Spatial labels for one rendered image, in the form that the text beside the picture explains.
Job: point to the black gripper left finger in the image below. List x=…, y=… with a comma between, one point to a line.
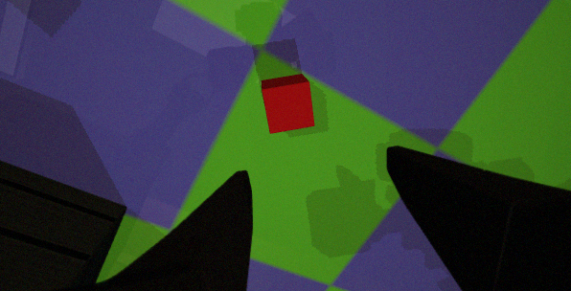
x=208, y=251

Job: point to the red cube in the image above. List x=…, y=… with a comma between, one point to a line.
x=287, y=102

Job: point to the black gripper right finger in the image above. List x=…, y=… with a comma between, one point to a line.
x=493, y=232

